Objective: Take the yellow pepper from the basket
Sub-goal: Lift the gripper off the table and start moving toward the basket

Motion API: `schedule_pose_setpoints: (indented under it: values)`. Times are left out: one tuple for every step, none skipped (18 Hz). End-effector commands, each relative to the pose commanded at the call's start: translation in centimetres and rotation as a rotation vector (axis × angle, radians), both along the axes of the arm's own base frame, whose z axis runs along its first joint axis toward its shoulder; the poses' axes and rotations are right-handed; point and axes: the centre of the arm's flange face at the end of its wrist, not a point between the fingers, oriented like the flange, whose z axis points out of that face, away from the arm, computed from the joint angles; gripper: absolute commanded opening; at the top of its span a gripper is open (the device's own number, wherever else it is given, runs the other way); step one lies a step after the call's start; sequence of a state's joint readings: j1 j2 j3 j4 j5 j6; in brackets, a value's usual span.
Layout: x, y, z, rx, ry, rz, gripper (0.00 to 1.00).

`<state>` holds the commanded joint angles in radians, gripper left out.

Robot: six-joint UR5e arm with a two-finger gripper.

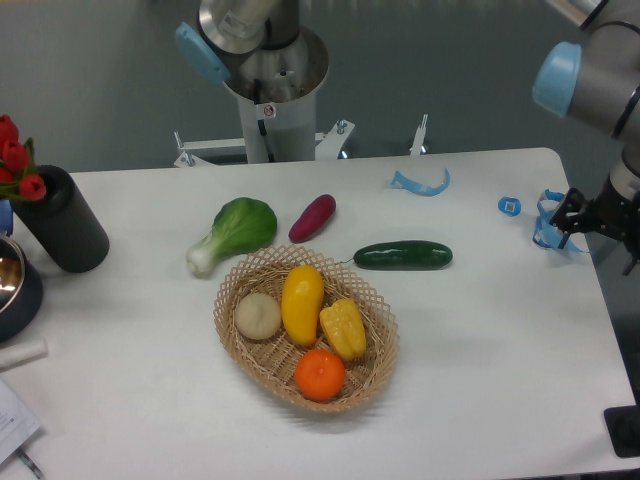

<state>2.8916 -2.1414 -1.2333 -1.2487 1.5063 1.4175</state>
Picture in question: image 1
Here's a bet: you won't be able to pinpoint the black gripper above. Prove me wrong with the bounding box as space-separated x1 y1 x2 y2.
548 187 639 250

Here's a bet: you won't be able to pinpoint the grey robot arm base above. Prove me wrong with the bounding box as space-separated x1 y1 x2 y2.
174 1 329 164

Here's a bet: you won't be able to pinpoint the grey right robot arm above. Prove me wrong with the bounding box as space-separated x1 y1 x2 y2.
532 1 639 254

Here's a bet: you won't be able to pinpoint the yellow pepper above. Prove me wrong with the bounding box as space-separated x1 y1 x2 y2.
319 298 367 361

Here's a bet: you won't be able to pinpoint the woven wicker basket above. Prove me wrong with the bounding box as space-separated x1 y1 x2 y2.
213 245 399 413

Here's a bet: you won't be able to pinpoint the blue tape tangle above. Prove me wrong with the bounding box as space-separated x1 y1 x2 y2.
532 189 589 253

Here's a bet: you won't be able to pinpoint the small blue tape roll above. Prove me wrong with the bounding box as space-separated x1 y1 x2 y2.
497 196 522 217

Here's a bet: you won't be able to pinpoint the blue tape strip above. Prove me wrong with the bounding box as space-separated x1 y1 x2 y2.
389 169 451 197

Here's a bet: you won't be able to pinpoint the green cucumber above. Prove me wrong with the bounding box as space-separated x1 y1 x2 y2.
352 240 454 271

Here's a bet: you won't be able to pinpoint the black device at table edge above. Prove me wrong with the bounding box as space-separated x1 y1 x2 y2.
604 405 639 458

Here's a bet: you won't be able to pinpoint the purple sweet potato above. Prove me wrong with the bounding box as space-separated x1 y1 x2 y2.
288 194 336 243

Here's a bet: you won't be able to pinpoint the yellow mango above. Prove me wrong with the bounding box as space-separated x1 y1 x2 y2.
281 265 324 347

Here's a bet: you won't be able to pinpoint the orange fruit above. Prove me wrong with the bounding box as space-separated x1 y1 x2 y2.
294 349 346 402

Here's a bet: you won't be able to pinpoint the green bok choy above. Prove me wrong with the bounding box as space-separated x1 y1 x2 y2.
186 197 278 277

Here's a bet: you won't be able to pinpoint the black cylinder vase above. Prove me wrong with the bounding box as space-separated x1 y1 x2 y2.
11 165 110 273

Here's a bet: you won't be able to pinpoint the red tulip flowers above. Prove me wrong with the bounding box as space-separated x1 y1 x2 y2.
1 114 47 202

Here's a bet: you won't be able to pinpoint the steel bowl with dark rim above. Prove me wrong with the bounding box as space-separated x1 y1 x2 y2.
1 234 44 342

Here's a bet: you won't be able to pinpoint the white paper roll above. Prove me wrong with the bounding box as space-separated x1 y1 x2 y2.
0 339 48 370

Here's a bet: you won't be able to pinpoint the white paper sheet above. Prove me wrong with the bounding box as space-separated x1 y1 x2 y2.
0 381 41 462

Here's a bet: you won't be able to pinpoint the patterned pen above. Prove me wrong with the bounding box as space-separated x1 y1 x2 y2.
15 448 45 480

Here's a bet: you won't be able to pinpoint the white metal mounting frame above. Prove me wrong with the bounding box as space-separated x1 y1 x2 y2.
172 113 430 169

